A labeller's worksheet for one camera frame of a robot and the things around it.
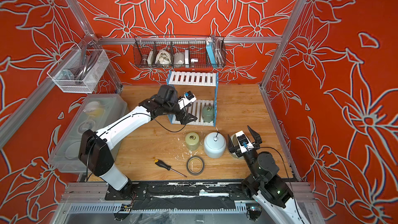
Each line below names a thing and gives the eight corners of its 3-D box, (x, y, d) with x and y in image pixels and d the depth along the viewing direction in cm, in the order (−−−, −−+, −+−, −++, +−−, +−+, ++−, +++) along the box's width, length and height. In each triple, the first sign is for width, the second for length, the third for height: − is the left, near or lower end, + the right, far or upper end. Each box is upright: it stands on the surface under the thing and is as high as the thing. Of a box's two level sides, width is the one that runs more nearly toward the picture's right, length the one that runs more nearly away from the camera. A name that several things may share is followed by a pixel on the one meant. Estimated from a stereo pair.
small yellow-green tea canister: (186, 150, 89) (184, 143, 81) (186, 139, 93) (185, 131, 86) (199, 150, 89) (199, 143, 81) (199, 139, 93) (199, 131, 86)
